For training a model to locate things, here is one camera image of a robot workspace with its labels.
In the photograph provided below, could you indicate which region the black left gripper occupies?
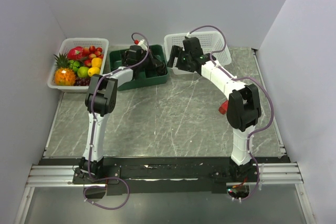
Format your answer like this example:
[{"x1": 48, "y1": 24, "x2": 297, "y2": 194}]
[{"x1": 138, "y1": 49, "x2": 163, "y2": 71}]

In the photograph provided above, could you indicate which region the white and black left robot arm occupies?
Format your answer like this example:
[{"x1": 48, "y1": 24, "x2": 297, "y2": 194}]
[{"x1": 79, "y1": 45, "x2": 167, "y2": 183}]

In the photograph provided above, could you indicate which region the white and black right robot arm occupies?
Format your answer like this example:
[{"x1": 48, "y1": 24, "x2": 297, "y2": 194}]
[{"x1": 167, "y1": 37, "x2": 261, "y2": 182}]

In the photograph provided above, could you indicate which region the green compartment organizer tray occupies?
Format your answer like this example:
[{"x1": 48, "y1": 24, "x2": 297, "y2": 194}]
[{"x1": 109, "y1": 45, "x2": 169, "y2": 91}]

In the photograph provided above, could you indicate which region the orange fruit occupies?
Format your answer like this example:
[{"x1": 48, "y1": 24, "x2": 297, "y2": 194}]
[{"x1": 91, "y1": 57, "x2": 102, "y2": 69}]

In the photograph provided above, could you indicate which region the yellow lemon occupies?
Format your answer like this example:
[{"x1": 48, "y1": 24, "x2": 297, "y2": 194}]
[{"x1": 88, "y1": 67, "x2": 101, "y2": 78}]

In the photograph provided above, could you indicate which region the red rectangular box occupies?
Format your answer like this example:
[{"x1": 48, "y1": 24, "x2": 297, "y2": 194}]
[{"x1": 218, "y1": 101, "x2": 228, "y2": 115}]

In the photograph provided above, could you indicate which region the green apple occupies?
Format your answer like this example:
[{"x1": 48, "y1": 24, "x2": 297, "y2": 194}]
[{"x1": 77, "y1": 67, "x2": 89, "y2": 78}]

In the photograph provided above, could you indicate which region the pink dragon fruit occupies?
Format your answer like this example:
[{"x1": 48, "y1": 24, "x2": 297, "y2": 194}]
[{"x1": 67, "y1": 46, "x2": 85, "y2": 60}]

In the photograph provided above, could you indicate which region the dark green fruit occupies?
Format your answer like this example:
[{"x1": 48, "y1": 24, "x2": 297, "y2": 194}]
[{"x1": 68, "y1": 60, "x2": 81, "y2": 73}]

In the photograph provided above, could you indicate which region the orange pineapple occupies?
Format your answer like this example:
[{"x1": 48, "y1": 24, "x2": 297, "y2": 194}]
[{"x1": 54, "y1": 53, "x2": 76, "y2": 86}]

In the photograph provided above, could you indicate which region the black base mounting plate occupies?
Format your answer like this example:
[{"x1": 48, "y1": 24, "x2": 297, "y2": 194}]
[{"x1": 72, "y1": 157, "x2": 258, "y2": 196}]

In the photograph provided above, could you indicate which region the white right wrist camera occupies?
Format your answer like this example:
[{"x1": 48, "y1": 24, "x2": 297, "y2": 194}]
[{"x1": 185, "y1": 33, "x2": 194, "y2": 39}]

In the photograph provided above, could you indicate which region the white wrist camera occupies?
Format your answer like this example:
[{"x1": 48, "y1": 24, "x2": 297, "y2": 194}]
[
  {"x1": 134, "y1": 39, "x2": 148, "y2": 51},
  {"x1": 185, "y1": 33, "x2": 194, "y2": 39}
]

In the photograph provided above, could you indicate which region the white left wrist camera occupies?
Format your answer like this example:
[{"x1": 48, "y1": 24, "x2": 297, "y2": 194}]
[{"x1": 134, "y1": 39, "x2": 148, "y2": 51}]

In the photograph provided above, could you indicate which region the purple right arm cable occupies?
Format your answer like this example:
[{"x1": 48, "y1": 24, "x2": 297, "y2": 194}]
[{"x1": 187, "y1": 25, "x2": 276, "y2": 204}]

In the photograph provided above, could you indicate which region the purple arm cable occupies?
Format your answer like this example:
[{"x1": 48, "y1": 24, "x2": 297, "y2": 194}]
[
  {"x1": 187, "y1": 25, "x2": 276, "y2": 204},
  {"x1": 83, "y1": 32, "x2": 151, "y2": 210}
]

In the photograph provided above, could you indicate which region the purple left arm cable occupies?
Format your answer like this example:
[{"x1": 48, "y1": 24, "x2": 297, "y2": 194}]
[{"x1": 83, "y1": 32, "x2": 151, "y2": 210}]

